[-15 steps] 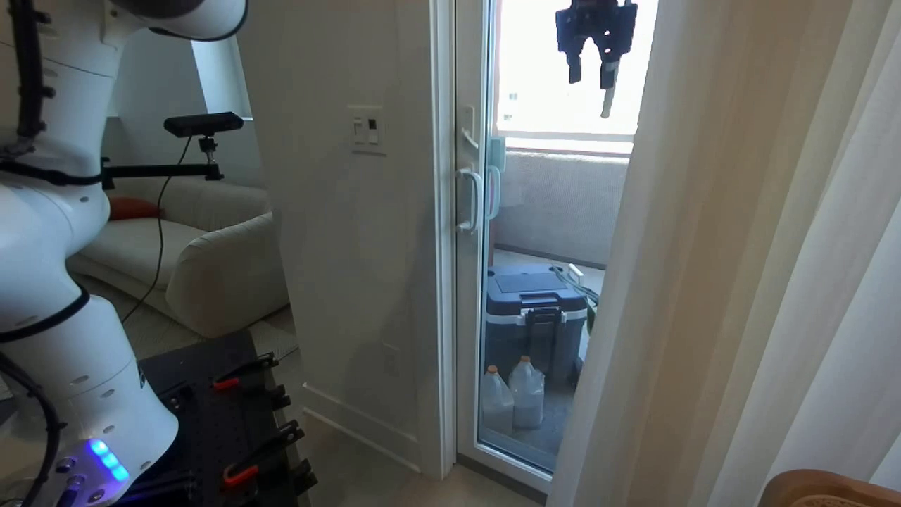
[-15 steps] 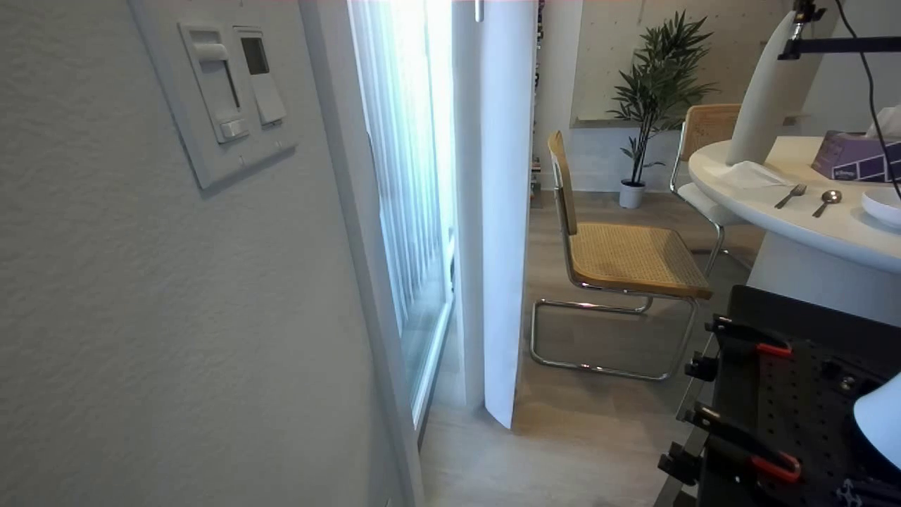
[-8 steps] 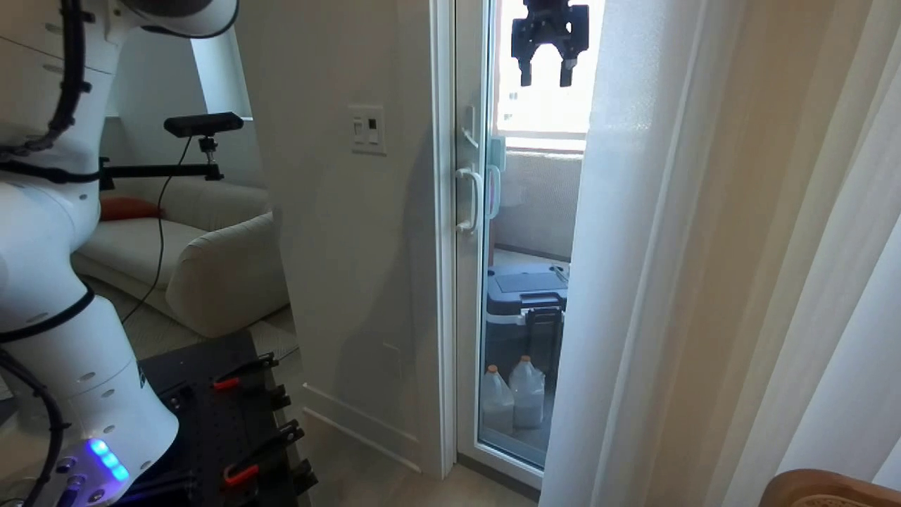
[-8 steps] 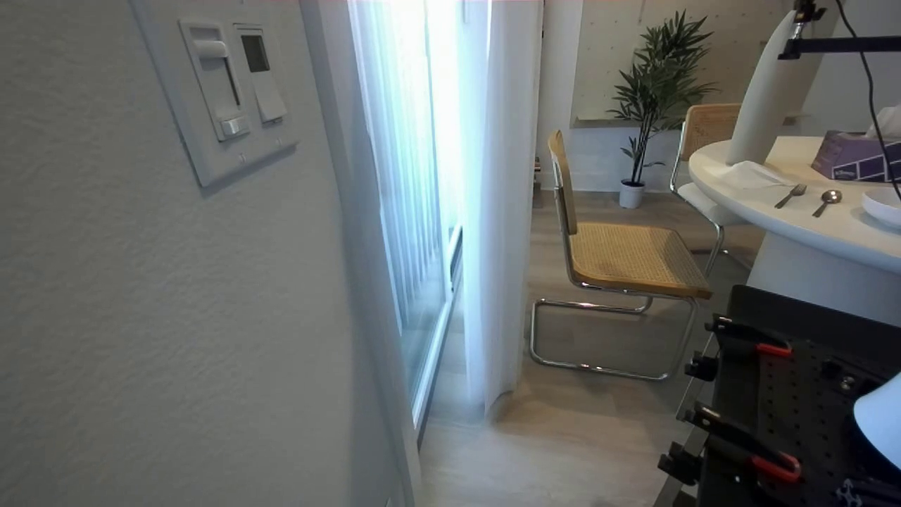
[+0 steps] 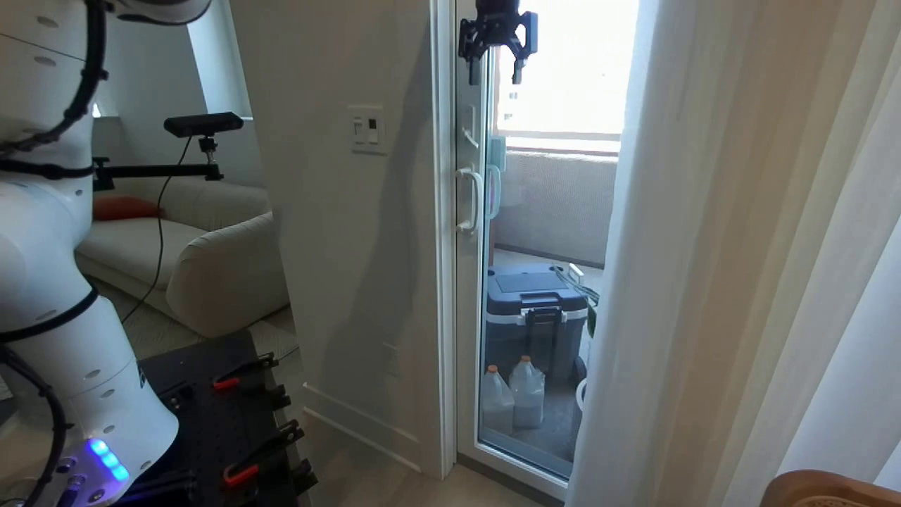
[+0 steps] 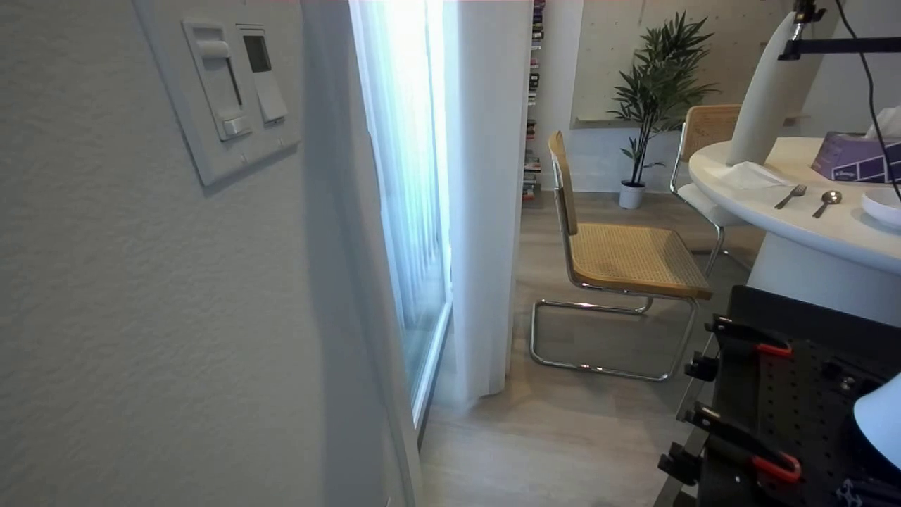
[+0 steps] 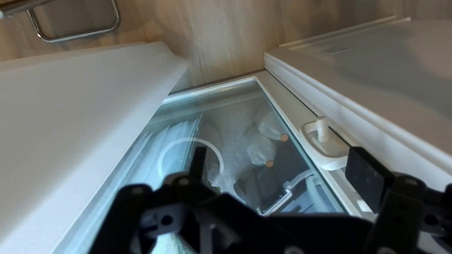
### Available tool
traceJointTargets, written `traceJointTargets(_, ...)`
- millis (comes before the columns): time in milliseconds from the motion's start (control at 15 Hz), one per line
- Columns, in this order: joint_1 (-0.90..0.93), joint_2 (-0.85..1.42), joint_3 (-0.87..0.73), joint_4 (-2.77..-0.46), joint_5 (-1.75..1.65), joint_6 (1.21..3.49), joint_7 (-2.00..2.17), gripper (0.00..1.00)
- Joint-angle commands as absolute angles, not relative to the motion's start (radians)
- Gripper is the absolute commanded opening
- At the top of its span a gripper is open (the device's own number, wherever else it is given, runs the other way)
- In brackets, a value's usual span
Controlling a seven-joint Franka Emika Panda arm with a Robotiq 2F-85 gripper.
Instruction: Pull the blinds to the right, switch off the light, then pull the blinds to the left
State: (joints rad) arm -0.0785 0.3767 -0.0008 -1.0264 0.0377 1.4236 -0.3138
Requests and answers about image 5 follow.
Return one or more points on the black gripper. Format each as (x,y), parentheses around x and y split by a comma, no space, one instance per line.
(497,18)

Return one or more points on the white double light switch plate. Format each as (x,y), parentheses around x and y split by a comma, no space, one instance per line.
(367,129)

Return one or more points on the white vertical blinds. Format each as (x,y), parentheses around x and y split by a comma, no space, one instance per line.
(750,235)

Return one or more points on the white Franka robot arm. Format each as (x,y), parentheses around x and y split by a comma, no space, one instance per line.
(57,243)

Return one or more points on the blue cooler box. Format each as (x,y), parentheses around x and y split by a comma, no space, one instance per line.
(536,304)

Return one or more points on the white glass sliding door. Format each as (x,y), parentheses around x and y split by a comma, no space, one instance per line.
(469,328)

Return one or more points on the clear water jug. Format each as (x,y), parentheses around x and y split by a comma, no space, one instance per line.
(497,404)
(528,395)

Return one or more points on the cream sofa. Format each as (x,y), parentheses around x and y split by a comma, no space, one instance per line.
(207,263)

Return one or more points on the red cushion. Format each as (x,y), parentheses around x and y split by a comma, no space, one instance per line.
(126,207)

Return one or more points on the black orange bar clamp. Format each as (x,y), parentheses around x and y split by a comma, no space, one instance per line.
(239,373)
(262,455)

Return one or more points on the brown wooden chair back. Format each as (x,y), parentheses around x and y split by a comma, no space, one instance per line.
(832,491)

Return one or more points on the black stereo camera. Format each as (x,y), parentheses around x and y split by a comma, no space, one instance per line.
(200,124)

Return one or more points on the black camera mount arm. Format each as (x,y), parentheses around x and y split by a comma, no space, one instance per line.
(150,173)

